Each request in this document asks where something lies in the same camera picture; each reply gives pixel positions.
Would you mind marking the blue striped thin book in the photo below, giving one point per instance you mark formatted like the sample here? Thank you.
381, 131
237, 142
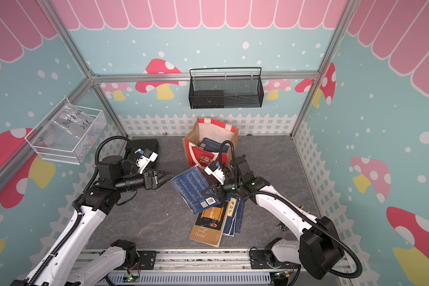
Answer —
212, 146

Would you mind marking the blue back-cover book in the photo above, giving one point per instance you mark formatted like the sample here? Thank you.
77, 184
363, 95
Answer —
189, 185

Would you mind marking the black box in basket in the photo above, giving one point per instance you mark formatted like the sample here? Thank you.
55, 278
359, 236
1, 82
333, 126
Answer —
207, 99

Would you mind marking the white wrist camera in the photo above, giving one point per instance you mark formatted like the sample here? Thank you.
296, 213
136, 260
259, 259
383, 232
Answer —
216, 171
143, 158

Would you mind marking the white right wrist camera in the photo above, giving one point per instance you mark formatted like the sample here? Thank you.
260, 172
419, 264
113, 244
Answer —
216, 171

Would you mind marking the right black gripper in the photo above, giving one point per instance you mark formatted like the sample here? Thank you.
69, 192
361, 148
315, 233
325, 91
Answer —
206, 193

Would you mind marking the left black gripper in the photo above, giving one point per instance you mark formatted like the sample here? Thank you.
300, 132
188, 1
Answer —
152, 183

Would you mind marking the red canvas tote bag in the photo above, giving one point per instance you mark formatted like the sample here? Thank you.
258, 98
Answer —
207, 128

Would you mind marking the black wire mesh basket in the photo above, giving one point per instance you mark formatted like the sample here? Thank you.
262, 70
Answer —
242, 86

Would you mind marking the black plastic tool case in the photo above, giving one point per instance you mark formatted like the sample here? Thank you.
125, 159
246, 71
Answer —
151, 144

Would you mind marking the brown lamp cover book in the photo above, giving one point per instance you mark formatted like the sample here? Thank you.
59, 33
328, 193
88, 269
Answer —
209, 225

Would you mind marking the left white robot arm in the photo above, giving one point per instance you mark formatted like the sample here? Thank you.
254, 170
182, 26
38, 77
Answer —
113, 176

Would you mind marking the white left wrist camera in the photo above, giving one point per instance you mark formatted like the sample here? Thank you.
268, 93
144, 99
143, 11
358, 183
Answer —
143, 158

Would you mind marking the blue yellow-label book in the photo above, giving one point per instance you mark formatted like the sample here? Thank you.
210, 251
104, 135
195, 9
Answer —
234, 216

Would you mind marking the clear plastic wall bin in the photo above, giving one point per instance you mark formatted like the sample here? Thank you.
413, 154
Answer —
67, 134

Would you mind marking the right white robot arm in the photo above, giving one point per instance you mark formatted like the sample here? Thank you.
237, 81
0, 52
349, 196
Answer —
319, 249

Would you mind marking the yellow green pliers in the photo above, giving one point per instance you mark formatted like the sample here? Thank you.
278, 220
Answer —
282, 226

